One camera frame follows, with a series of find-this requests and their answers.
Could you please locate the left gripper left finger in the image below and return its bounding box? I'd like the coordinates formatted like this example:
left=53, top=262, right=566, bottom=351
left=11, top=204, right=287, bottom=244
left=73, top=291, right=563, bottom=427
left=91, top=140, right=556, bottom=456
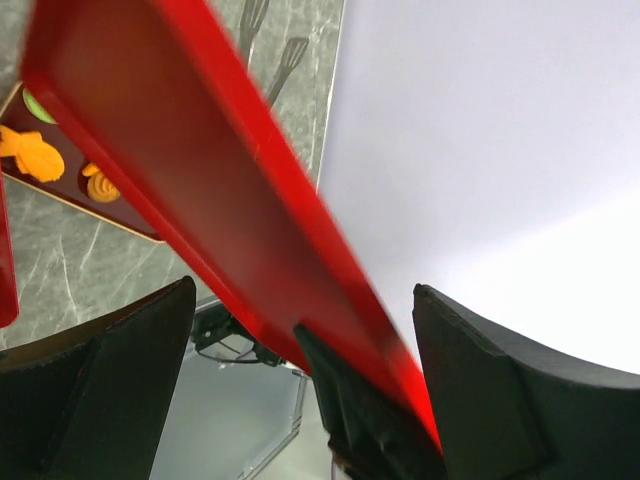
left=1, top=277, right=196, bottom=479

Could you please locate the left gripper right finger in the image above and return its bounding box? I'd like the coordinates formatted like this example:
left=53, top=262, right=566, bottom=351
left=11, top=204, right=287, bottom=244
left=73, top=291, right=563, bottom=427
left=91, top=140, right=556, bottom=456
left=413, top=284, right=639, bottom=479

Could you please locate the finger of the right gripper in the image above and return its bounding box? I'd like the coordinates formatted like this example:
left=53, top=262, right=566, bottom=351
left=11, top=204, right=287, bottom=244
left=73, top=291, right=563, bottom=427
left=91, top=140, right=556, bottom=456
left=294, top=325, right=447, bottom=480

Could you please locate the red cookie box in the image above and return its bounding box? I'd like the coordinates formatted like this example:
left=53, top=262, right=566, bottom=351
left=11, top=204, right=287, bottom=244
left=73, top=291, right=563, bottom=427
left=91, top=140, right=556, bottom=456
left=0, top=180, right=19, bottom=328

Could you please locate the red box lid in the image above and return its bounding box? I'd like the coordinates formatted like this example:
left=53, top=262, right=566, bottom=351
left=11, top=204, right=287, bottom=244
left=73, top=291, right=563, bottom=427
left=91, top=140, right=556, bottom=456
left=21, top=1, right=438, bottom=437

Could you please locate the dark red gold-rimmed tray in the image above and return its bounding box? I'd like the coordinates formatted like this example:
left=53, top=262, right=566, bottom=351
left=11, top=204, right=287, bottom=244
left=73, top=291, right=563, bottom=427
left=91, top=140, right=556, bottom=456
left=1, top=82, right=162, bottom=243

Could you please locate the green round cookie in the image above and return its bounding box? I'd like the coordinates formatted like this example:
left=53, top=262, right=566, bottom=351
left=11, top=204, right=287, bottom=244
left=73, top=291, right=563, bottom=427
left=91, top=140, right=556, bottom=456
left=22, top=89, right=57, bottom=125

